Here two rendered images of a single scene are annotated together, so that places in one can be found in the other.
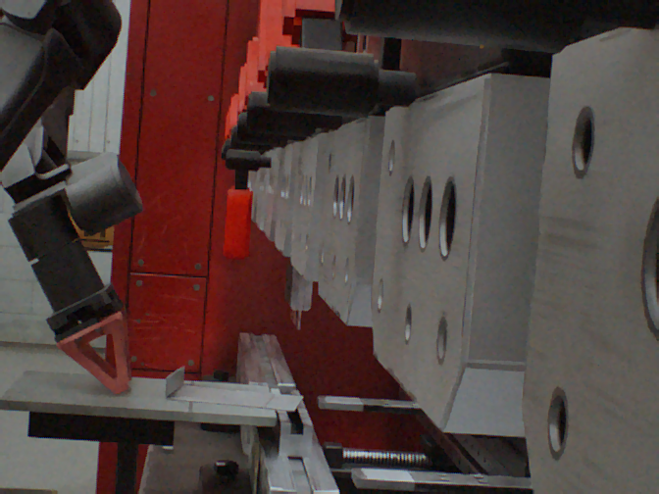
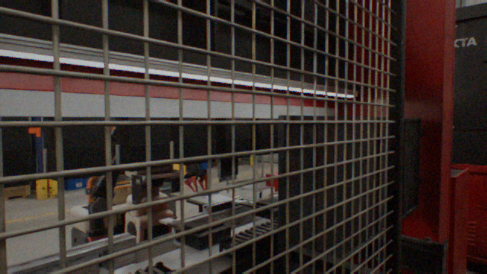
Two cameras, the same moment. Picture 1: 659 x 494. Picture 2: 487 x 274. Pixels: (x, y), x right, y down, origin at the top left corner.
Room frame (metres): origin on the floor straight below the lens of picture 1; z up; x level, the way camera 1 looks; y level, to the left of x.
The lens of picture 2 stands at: (0.50, -0.99, 1.33)
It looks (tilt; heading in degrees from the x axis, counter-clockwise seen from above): 3 degrees down; 48
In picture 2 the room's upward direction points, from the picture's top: straight up
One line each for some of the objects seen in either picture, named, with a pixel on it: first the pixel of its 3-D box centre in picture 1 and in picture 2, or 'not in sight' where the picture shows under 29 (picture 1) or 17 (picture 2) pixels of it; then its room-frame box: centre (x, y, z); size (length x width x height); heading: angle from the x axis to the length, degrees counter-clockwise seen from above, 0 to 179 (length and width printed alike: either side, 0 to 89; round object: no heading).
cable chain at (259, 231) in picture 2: not in sight; (274, 230); (1.15, -0.39, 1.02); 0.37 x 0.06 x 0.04; 6
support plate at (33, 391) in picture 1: (143, 397); (205, 195); (1.30, 0.18, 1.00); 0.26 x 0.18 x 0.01; 96
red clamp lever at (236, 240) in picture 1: (245, 205); not in sight; (1.15, 0.08, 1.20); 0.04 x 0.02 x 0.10; 96
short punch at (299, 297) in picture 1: (298, 278); (227, 169); (1.31, 0.03, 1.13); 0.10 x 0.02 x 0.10; 6
